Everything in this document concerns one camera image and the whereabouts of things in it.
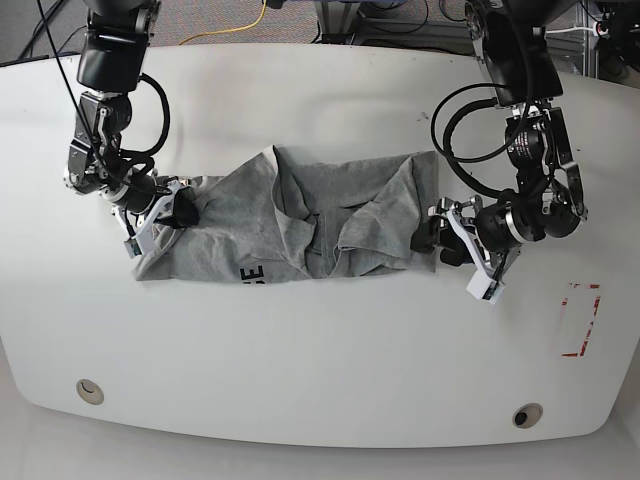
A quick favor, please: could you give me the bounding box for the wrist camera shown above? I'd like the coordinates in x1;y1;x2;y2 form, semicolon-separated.
124;232;156;258
466;271;505;305

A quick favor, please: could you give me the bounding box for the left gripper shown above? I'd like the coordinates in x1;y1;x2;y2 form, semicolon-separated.
410;195;522;285

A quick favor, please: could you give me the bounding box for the table cable grommet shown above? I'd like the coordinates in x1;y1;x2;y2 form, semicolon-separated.
512;403;543;429
76;379;104;406

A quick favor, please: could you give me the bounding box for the red tape rectangle marking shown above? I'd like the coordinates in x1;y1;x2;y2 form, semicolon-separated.
556;283;603;358

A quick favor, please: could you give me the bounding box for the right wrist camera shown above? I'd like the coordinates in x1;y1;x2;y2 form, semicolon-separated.
124;232;156;258

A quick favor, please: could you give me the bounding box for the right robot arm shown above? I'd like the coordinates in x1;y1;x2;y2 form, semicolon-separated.
64;1;199;257

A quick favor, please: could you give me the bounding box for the left table cable grommet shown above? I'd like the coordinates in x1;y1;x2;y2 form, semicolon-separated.
76;379;104;406

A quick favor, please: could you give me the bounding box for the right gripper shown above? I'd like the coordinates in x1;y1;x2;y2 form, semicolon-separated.
111;177;200;242

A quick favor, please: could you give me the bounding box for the grey t-shirt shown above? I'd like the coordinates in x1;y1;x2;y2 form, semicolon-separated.
133;146;439;284

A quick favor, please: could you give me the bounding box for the yellow cable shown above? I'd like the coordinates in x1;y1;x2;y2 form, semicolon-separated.
179;0;266;45

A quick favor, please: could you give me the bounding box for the right table cable grommet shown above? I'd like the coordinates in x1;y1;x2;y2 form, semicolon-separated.
512;403;543;429

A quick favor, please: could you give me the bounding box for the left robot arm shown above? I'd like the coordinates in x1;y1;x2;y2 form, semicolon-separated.
411;1;588;303

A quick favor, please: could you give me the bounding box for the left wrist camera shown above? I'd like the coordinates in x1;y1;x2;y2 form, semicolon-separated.
466;271;505;305

